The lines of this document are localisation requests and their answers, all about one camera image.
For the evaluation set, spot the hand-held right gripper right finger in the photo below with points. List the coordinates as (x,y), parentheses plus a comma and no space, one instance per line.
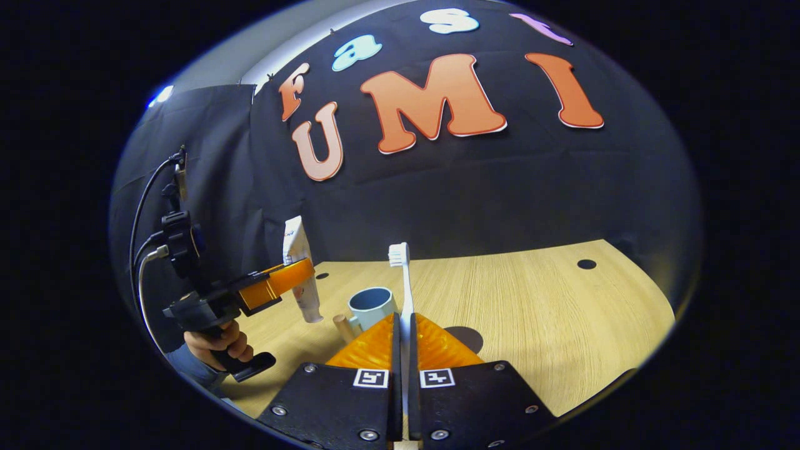
(475,406)

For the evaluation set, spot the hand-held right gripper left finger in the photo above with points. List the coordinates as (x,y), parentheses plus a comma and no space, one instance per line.
(337,406)

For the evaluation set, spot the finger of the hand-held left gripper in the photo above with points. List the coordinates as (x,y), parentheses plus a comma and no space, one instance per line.
(287,275)

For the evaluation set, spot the white toothpaste tube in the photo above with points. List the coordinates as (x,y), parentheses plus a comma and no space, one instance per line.
(299,250)

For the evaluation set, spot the dark brown round coaster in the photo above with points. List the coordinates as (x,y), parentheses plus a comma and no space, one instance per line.
(465,337)

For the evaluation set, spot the white toothbrush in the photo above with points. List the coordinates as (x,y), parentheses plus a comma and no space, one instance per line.
(405,281)

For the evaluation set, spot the black backdrop cloth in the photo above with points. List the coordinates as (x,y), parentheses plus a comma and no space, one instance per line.
(500,187)

